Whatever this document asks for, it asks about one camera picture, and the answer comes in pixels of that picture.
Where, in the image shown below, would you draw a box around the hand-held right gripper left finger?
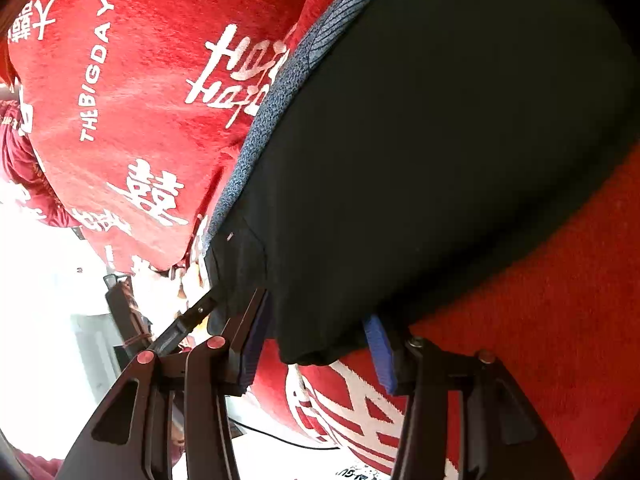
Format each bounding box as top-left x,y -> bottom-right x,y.
55,287 -> 274,480

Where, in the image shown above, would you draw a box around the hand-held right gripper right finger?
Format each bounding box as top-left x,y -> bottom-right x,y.
362,314 -> 576,480

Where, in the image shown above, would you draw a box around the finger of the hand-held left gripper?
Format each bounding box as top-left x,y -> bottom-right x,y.
147,294 -> 221,361
104,272 -> 153,358

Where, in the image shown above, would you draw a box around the black pants with patterned waistband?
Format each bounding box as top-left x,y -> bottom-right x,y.
202,0 -> 636,367

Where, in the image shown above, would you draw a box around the dark red printed cushion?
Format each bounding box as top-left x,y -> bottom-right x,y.
0,100 -> 96,232

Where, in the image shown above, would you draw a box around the red printed sofa cover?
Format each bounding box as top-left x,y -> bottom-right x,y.
7,0 -> 640,480

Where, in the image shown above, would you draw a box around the thin black cable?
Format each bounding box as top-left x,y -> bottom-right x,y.
227,417 -> 346,453

